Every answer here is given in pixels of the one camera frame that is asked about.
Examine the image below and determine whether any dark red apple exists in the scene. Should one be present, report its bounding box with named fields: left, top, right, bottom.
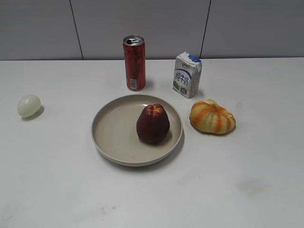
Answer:
left=136, top=104, right=170, bottom=144

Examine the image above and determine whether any beige round plate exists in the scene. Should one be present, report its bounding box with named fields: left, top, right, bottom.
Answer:
left=91, top=95, right=184, bottom=167

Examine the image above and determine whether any orange striped bread roll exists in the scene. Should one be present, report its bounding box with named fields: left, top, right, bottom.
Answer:
left=189, top=99, right=236, bottom=134

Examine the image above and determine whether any white milk carton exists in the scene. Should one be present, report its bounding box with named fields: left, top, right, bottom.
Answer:
left=172, top=52, right=202, bottom=99

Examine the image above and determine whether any red soda can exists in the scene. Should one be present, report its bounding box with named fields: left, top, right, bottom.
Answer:
left=123, top=35, right=146, bottom=91

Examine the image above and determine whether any pale white egg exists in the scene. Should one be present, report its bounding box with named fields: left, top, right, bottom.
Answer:
left=17, top=95, right=41, bottom=117

